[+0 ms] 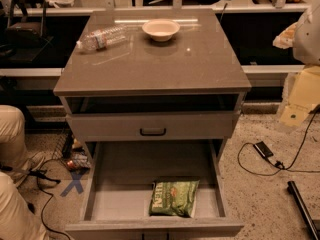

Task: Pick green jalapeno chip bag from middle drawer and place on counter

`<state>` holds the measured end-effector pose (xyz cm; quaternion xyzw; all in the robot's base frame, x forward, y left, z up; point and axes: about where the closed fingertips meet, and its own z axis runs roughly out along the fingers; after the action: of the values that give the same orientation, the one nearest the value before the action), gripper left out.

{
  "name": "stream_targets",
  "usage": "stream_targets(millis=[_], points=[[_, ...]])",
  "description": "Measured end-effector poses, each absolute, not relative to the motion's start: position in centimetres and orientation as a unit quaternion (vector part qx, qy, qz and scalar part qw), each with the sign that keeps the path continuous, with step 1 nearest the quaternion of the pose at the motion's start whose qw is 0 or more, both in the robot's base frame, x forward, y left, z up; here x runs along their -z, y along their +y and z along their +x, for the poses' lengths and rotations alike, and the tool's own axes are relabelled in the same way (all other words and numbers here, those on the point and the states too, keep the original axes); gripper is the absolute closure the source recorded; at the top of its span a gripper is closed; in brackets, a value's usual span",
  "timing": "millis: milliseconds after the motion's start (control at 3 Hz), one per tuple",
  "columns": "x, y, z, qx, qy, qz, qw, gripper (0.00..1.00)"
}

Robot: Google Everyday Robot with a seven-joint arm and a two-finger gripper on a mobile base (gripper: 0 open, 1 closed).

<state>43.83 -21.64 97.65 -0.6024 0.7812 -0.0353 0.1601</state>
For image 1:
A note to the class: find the green jalapeno chip bag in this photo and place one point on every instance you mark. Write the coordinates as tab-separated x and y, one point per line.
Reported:
174	198

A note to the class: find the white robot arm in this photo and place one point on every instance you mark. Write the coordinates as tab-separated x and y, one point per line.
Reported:
303	36

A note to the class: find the grey drawer cabinet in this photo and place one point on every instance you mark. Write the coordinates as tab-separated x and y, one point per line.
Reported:
195	71

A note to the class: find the closed grey top drawer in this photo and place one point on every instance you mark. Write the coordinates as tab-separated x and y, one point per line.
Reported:
152	126

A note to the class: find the open grey middle drawer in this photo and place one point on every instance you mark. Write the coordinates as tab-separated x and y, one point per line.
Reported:
121	188

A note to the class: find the white paper bowl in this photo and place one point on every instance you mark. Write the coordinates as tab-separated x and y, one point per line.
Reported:
161	30

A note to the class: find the clear plastic water bottle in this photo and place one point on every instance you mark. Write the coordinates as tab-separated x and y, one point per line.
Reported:
103	38

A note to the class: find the snack items under cabinet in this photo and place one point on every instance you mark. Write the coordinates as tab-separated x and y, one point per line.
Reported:
73	154

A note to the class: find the person's beige trouser leg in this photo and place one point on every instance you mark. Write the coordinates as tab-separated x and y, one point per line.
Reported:
13	150

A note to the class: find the black rod on floor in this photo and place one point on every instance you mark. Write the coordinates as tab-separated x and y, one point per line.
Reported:
313	226

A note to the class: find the black chair in background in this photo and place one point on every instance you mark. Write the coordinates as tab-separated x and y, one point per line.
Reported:
26	38

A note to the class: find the person's beige trouser knee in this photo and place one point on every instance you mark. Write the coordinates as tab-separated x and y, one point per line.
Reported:
17	222

